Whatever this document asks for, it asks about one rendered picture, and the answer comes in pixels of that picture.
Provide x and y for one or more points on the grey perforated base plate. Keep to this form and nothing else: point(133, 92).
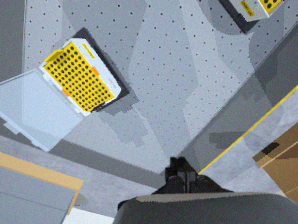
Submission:
point(181, 60)

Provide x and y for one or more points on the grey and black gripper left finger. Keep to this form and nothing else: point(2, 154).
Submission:
point(174, 178)

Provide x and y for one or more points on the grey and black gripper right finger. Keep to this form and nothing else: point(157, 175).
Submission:
point(195, 183)

